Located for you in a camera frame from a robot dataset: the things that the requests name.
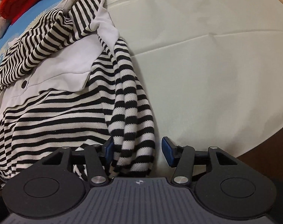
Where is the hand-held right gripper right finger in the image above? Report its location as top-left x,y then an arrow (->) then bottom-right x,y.
161,136 -> 238,185

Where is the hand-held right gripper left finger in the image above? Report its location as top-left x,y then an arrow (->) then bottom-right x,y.
42,136 -> 114,187

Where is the striped dress with white vest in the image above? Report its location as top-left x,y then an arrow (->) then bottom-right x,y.
0,0 -> 156,189

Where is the blue floral bed sheet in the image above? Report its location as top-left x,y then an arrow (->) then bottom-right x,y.
0,0 -> 283,159

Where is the red folded quilt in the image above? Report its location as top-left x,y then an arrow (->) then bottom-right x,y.
0,0 -> 43,26

